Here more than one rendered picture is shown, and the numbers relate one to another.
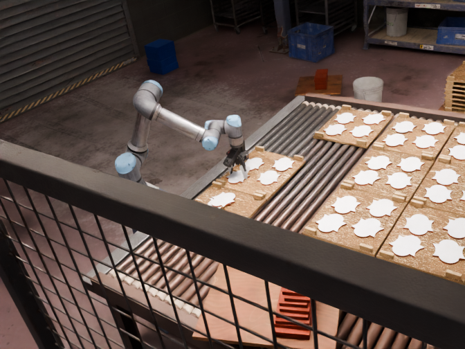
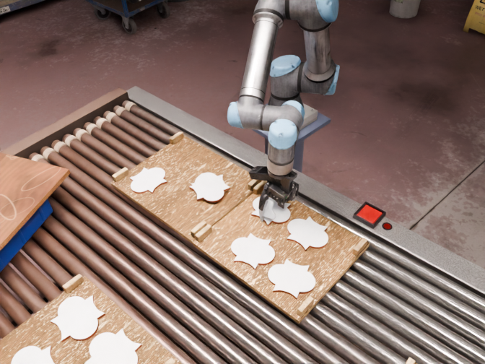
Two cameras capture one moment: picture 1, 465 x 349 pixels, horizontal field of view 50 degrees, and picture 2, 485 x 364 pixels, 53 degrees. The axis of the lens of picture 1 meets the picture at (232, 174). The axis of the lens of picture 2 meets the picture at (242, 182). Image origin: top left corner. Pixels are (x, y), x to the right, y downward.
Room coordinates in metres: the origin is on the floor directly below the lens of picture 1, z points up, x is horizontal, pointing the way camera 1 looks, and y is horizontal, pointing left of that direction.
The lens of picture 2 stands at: (2.31, -1.11, 2.09)
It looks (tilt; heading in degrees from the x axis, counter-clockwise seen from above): 43 degrees down; 93
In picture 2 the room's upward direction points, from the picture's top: 3 degrees counter-clockwise
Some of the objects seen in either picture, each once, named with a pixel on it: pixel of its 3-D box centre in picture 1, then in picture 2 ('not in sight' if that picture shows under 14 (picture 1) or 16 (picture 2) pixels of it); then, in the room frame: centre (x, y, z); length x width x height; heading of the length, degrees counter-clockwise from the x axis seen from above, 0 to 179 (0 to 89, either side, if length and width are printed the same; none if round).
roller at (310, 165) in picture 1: (288, 188); (229, 286); (2.21, -0.29, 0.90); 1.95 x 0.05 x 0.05; 140
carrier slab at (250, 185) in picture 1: (260, 172); (280, 244); (2.37, -0.16, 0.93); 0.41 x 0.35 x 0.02; 139
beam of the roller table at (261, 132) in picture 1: (219, 172); (321, 199); (2.52, 0.07, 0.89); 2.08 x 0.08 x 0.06; 140
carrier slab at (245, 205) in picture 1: (216, 214); (187, 183); (2.06, 0.12, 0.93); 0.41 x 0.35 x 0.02; 139
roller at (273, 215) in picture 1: (297, 190); (217, 297); (2.18, -0.33, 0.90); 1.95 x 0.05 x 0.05; 140
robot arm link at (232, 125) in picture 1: (233, 126); (282, 141); (2.37, -0.05, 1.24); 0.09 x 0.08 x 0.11; 74
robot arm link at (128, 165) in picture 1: (127, 167); (286, 74); (2.42, 0.57, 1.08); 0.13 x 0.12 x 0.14; 164
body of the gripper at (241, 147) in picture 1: (238, 152); (280, 183); (2.37, -0.05, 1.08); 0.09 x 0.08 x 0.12; 139
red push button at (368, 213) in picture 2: not in sight; (369, 215); (2.66, -0.04, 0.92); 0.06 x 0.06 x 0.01; 50
